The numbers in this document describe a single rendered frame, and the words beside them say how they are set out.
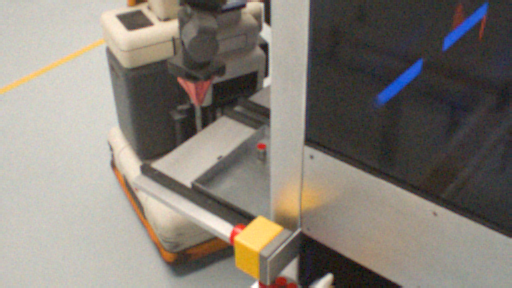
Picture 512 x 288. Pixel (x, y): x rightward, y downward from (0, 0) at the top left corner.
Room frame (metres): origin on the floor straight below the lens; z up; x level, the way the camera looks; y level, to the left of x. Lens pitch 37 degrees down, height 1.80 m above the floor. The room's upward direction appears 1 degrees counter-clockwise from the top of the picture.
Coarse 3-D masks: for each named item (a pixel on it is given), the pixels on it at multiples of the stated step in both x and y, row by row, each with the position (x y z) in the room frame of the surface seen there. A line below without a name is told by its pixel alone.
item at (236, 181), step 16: (240, 144) 1.16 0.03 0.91; (256, 144) 1.20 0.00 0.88; (224, 160) 1.12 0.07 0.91; (240, 160) 1.15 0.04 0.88; (256, 160) 1.14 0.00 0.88; (208, 176) 1.07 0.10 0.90; (224, 176) 1.09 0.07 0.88; (240, 176) 1.09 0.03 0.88; (256, 176) 1.09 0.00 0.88; (208, 192) 1.01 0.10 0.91; (224, 192) 1.04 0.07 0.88; (240, 192) 1.04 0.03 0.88; (256, 192) 1.04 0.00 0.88; (240, 208) 0.95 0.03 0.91; (256, 208) 0.98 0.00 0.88
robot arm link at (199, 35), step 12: (180, 0) 1.07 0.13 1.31; (192, 12) 1.04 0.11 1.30; (204, 12) 1.06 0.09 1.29; (216, 12) 1.09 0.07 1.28; (192, 24) 1.04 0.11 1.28; (204, 24) 1.01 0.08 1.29; (216, 24) 1.02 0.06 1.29; (192, 36) 1.00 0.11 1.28; (204, 36) 1.00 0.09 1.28; (192, 48) 0.99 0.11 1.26; (204, 48) 1.00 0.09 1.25; (216, 48) 1.00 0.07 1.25; (204, 60) 1.00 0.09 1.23
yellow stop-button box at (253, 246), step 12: (252, 228) 0.78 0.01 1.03; (264, 228) 0.78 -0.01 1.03; (276, 228) 0.78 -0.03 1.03; (240, 240) 0.75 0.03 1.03; (252, 240) 0.75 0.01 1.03; (264, 240) 0.75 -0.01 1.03; (276, 240) 0.75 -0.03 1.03; (240, 252) 0.75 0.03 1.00; (252, 252) 0.73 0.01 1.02; (264, 252) 0.72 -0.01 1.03; (240, 264) 0.75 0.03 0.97; (252, 264) 0.73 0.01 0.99; (264, 264) 0.71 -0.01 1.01; (252, 276) 0.73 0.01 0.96; (264, 276) 0.71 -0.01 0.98
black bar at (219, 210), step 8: (144, 168) 1.10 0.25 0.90; (152, 168) 1.10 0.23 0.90; (152, 176) 1.08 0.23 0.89; (160, 176) 1.07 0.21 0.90; (168, 176) 1.07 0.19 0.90; (168, 184) 1.05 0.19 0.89; (176, 184) 1.04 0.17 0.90; (184, 184) 1.04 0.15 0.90; (176, 192) 1.04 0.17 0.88; (184, 192) 1.02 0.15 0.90; (192, 192) 1.02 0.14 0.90; (192, 200) 1.01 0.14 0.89; (200, 200) 0.99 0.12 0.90; (208, 200) 0.99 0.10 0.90; (208, 208) 0.98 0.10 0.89; (216, 208) 0.97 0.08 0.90; (224, 208) 0.97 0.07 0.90; (224, 216) 0.95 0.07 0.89; (232, 216) 0.94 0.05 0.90; (240, 216) 0.94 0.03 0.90; (232, 224) 0.94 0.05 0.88; (240, 224) 0.92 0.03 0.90; (248, 224) 0.92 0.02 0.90
